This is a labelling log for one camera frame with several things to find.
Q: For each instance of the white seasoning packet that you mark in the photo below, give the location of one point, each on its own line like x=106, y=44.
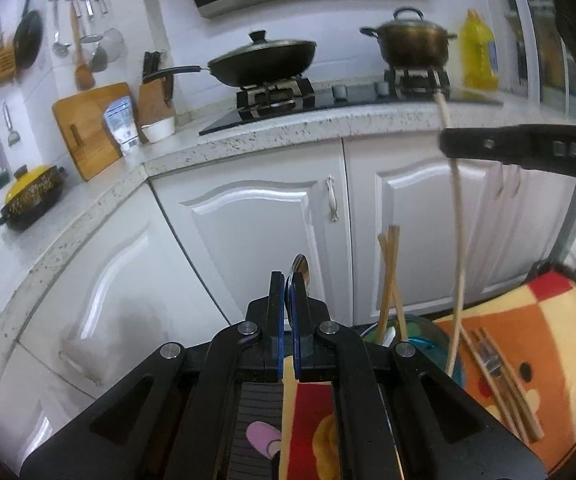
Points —
x=122, y=127

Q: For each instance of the white bowl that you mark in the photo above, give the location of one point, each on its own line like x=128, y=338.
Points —
x=158, y=129

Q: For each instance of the pale wooden chopstick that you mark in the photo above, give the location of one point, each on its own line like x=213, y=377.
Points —
x=460, y=240

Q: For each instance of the brown wooden chopstick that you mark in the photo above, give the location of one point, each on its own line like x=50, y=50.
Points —
x=385, y=285
x=393, y=260

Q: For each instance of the pile of wooden chopsticks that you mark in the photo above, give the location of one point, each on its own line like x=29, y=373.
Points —
x=508, y=395

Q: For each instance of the black frying pan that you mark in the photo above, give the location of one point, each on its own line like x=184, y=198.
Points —
x=28, y=40

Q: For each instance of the glass wok lid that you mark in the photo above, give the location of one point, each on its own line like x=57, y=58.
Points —
x=260, y=45

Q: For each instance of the metal ladle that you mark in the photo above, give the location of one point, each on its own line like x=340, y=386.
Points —
x=59, y=49

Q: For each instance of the white cabinet door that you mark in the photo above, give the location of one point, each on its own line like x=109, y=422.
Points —
x=33, y=410
x=133, y=280
x=548, y=220
x=418, y=210
x=248, y=240

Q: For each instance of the silver metal spoon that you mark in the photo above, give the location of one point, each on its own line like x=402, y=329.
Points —
x=302, y=270

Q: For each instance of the wooden cutting board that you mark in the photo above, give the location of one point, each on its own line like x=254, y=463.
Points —
x=83, y=130

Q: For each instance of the brass cooking pot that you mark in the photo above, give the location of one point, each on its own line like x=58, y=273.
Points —
x=413, y=45

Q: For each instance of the yellow lidded casserole pot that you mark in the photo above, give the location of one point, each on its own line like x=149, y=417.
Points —
x=30, y=195

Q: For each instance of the white hanging cup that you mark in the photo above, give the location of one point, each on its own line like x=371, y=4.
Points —
x=114, y=44

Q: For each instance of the pink slipper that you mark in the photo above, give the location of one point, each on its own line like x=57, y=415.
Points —
x=263, y=437

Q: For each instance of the wooden spatula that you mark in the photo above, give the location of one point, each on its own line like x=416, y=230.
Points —
x=84, y=77

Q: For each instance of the brass pot lid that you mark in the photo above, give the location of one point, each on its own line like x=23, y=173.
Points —
x=408, y=20

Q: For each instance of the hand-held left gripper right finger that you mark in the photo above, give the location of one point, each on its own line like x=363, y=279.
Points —
x=298, y=330

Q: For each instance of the grey hanging cup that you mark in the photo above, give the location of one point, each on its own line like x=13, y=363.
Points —
x=99, y=59

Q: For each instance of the white utensil holder teal lid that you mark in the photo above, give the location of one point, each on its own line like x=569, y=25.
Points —
x=428, y=340

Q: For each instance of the black wok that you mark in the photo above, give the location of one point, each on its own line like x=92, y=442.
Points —
x=263, y=67

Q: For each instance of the orange patterned tablecloth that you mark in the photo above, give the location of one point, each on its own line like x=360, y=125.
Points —
x=543, y=340

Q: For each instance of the metal skimmer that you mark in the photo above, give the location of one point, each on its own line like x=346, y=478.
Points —
x=90, y=38

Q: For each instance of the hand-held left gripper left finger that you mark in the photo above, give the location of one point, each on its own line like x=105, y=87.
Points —
x=277, y=320

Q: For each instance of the black gas stove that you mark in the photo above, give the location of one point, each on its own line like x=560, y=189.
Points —
x=338, y=100

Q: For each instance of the yellow cooking oil bottle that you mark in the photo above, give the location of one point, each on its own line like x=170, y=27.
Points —
x=478, y=55

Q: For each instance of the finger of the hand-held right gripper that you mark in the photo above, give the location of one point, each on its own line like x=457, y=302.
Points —
x=508, y=147

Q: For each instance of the wooden knife block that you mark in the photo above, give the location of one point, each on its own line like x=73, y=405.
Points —
x=155, y=100

